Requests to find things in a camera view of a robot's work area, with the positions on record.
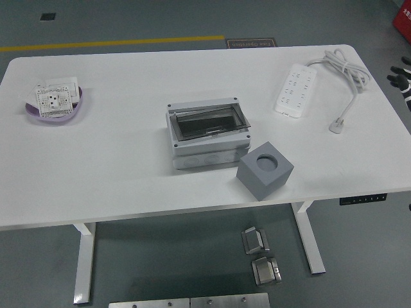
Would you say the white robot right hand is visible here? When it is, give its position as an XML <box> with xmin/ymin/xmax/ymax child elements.
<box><xmin>387</xmin><ymin>56</ymin><xmax>411</xmax><ymax>112</ymax></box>

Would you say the clear hinged box lid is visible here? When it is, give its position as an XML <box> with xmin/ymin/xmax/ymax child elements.
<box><xmin>169</xmin><ymin>102</ymin><xmax>251</xmax><ymax>142</ymax></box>

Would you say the red box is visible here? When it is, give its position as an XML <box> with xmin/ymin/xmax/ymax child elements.
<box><xmin>392</xmin><ymin>0</ymin><xmax>411</xmax><ymax>41</ymax></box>

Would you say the grey cube with round hole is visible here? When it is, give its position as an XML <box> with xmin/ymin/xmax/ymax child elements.
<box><xmin>236</xmin><ymin>142</ymin><xmax>295</xmax><ymax>202</ymax></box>

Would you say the grey electrical junction box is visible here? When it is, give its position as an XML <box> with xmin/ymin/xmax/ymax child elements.
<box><xmin>166</xmin><ymin>97</ymin><xmax>251</xmax><ymax>170</ymax></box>

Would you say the white power strip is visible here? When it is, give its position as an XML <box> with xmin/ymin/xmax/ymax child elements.
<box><xmin>273</xmin><ymin>63</ymin><xmax>318</xmax><ymax>119</ymax></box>

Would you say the black table control panel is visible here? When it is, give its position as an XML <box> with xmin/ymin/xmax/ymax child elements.
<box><xmin>339</xmin><ymin>193</ymin><xmax>388</xmax><ymax>206</ymax></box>

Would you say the dark floor sign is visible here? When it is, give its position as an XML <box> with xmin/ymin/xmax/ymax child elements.
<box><xmin>224</xmin><ymin>37</ymin><xmax>277</xmax><ymax>50</ymax></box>

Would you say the white table leg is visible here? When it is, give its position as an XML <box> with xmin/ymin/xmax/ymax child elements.
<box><xmin>73</xmin><ymin>222</ymin><xmax>96</xmax><ymax>305</ymax></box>
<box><xmin>290</xmin><ymin>201</ymin><xmax>327</xmax><ymax>275</ymax></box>

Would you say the small metal block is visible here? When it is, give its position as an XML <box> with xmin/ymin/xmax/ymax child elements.
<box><xmin>241</xmin><ymin>227</ymin><xmax>270</xmax><ymax>255</ymax></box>
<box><xmin>251</xmin><ymin>256</ymin><xmax>283</xmax><ymax>286</ymax></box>

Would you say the grey metal plate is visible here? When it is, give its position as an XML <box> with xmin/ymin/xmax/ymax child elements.
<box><xmin>108</xmin><ymin>298</ymin><xmax>190</xmax><ymax>308</ymax></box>
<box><xmin>189</xmin><ymin>292</ymin><xmax>270</xmax><ymax>308</ymax></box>

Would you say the yellow floor tape line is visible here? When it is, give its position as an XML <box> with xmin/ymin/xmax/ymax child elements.
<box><xmin>0</xmin><ymin>35</ymin><xmax>225</xmax><ymax>53</ymax></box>

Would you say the purple bowl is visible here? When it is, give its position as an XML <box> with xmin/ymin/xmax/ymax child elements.
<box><xmin>24</xmin><ymin>85</ymin><xmax>84</xmax><ymax>123</ymax></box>

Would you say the white socket module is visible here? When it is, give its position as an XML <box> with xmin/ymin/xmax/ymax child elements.
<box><xmin>34</xmin><ymin>86</ymin><xmax>73</xmax><ymax>117</ymax></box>

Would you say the white power cord with plug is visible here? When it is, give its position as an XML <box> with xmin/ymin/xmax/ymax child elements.
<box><xmin>304</xmin><ymin>48</ymin><xmax>372</xmax><ymax>134</ymax></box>

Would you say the white wall switch plate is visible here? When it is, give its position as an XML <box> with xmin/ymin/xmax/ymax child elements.
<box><xmin>44</xmin><ymin>76</ymin><xmax>80</xmax><ymax>108</ymax></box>

